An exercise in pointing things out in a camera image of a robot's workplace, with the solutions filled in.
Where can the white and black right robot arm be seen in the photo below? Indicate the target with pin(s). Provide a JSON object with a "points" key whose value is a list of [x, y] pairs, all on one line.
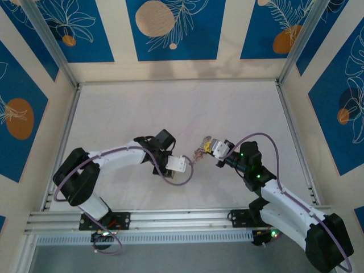
{"points": [[284, 207]]}

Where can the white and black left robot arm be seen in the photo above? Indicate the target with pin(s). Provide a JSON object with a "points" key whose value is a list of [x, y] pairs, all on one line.
{"points": [[119, 156]]}

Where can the black electronics board with LED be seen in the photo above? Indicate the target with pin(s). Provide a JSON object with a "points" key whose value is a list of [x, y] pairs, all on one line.
{"points": [[260, 237], [98, 237]]}

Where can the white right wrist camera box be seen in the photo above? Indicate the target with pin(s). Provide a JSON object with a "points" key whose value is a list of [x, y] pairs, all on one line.
{"points": [[220, 148]]}

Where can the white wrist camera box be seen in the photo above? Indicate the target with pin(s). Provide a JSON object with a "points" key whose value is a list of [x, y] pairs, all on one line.
{"points": [[220, 148], [177, 163]]}

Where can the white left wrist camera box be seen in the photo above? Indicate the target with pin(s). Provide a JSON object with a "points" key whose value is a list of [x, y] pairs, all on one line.
{"points": [[177, 163]]}

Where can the aluminium mounting rail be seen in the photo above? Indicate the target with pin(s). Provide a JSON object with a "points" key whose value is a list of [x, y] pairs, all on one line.
{"points": [[182, 219]]}

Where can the aluminium table side rail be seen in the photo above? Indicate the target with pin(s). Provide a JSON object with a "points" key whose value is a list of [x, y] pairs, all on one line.
{"points": [[68, 122], [290, 119]]}

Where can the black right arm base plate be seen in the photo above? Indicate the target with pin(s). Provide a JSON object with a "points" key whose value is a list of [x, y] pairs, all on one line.
{"points": [[237, 219]]}

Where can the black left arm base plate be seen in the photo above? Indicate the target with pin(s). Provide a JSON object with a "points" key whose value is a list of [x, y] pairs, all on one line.
{"points": [[125, 220]]}

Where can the aluminium frame post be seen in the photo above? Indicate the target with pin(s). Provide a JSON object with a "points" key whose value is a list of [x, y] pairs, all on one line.
{"points": [[304, 37], [48, 39]]}

